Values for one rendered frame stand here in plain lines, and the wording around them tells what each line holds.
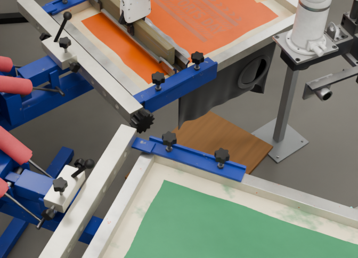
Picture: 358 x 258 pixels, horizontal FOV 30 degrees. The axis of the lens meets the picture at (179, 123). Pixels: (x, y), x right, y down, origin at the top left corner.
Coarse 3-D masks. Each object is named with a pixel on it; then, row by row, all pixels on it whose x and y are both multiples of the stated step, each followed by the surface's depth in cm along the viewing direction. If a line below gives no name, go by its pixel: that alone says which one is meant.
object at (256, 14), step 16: (224, 0) 249; (240, 0) 250; (240, 16) 243; (256, 16) 243; (272, 16) 244; (176, 32) 236; (224, 32) 237; (240, 32) 237; (128, 48) 229; (192, 48) 230; (208, 48) 230; (128, 64) 223; (144, 64) 224; (160, 64) 224
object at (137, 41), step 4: (104, 12) 236; (108, 16) 234; (112, 20) 233; (116, 20) 233; (116, 24) 232; (120, 28) 231; (124, 28) 230; (124, 32) 230; (128, 36) 228; (132, 36) 227; (136, 40) 226; (140, 44) 225; (144, 48) 223; (148, 48) 223; (148, 52) 222; (152, 52) 222; (152, 56) 221; (156, 56) 221; (156, 60) 220; (160, 60) 219
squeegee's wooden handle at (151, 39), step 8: (104, 0) 234; (112, 0) 230; (104, 8) 237; (112, 8) 231; (112, 16) 234; (136, 24) 222; (144, 24) 222; (136, 32) 225; (144, 32) 220; (152, 32) 219; (144, 40) 223; (152, 40) 218; (160, 40) 216; (152, 48) 221; (160, 48) 216; (168, 48) 214; (160, 56) 219; (168, 56) 215
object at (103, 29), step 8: (152, 0) 248; (152, 8) 245; (96, 16) 240; (104, 16) 241; (152, 16) 241; (160, 16) 242; (168, 16) 242; (88, 24) 237; (96, 24) 237; (104, 24) 238; (112, 24) 238; (160, 24) 239; (168, 24) 239; (96, 32) 234; (104, 32) 235; (112, 32) 235; (120, 32) 235; (104, 40) 232; (112, 40) 232; (120, 40) 232; (128, 40) 232; (112, 48) 229
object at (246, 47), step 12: (276, 0) 249; (288, 0) 245; (60, 12) 236; (72, 12) 240; (60, 24) 231; (72, 24) 232; (276, 24) 235; (288, 24) 235; (72, 36) 227; (84, 36) 227; (252, 36) 230; (264, 36) 230; (84, 48) 223; (96, 48) 223; (240, 48) 226; (252, 48) 228; (96, 60) 219; (108, 60) 219; (216, 60) 221; (228, 60) 223; (108, 72) 216; (120, 72) 216; (120, 84) 212; (132, 84) 212
